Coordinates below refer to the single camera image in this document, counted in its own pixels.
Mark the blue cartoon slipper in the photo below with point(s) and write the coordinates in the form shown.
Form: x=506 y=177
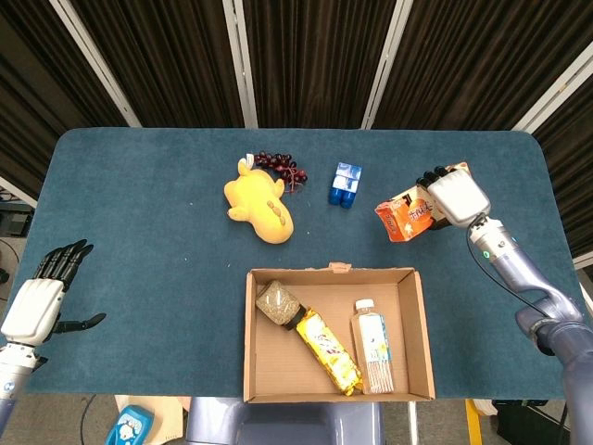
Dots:
x=132 y=424

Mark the orange biscuit box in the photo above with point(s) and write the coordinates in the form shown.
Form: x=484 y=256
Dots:
x=407 y=222

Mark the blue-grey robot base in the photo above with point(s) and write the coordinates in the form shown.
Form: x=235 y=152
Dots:
x=278 y=424

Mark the grey metal table leg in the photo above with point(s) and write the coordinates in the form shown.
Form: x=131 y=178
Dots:
x=412 y=424

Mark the blue felt table cover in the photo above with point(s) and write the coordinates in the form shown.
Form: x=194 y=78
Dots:
x=139 y=278

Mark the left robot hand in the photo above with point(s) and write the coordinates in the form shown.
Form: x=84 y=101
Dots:
x=30 y=315

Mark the black floor equipment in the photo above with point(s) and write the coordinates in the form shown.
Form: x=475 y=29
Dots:
x=14 y=222

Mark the open cardboard box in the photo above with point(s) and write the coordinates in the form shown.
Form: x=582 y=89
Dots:
x=273 y=371

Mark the yellow bar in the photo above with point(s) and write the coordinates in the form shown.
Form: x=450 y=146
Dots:
x=473 y=424

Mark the dark red grape bunch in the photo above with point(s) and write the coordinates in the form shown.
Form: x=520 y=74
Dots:
x=273 y=161

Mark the blue toy building block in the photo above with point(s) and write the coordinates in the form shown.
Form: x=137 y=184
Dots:
x=343 y=185

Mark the black case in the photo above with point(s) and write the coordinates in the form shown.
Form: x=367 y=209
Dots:
x=528 y=424

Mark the round glass grain jar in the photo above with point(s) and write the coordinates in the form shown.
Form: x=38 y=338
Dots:
x=278 y=303

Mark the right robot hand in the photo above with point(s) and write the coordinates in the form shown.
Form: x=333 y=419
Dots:
x=458 y=197

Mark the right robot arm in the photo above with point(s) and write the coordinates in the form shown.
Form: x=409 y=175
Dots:
x=509 y=264

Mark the gold snack packet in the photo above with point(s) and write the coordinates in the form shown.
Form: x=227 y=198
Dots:
x=329 y=352

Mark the dark pleated curtain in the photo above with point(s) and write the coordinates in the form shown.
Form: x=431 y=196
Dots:
x=315 y=60

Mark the transparent bottle white cap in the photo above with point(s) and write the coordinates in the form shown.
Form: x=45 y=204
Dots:
x=373 y=343

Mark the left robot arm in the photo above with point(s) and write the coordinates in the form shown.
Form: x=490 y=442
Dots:
x=11 y=375

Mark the yellow plush toy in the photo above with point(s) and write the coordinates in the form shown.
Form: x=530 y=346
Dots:
x=259 y=204

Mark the white metal frame post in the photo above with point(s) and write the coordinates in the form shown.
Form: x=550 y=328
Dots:
x=238 y=55
x=92 y=60
x=387 y=60
x=18 y=192
x=584 y=262
x=556 y=90

